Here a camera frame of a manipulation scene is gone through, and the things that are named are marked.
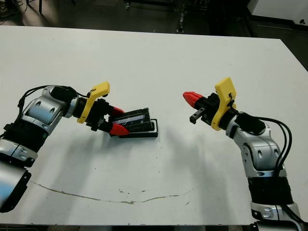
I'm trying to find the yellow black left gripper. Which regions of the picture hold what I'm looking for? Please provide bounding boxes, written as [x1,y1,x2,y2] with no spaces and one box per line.
[77,81,128,135]

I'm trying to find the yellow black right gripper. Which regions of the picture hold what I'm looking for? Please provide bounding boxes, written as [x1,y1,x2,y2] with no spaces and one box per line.
[182,77,238,131]

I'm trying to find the black box lid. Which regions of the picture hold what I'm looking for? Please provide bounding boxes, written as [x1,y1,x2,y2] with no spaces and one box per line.
[113,107,154,135]

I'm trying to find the black box base white lining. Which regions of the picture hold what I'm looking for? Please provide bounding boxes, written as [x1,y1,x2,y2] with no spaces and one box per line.
[109,118,159,139]

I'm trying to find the black chair legs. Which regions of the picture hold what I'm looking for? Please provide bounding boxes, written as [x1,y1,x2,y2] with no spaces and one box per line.
[25,0,77,15]

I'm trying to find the metal stand post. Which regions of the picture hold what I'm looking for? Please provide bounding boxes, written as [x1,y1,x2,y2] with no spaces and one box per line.
[177,6,187,34]

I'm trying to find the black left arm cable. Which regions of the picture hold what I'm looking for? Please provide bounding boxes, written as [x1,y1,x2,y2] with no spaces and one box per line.
[17,84,91,109]

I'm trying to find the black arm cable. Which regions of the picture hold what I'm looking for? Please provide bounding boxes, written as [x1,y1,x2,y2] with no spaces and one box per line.
[255,116,304,223]
[17,84,91,109]

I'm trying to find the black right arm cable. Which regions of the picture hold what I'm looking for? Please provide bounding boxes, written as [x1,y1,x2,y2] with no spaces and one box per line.
[255,116,304,223]

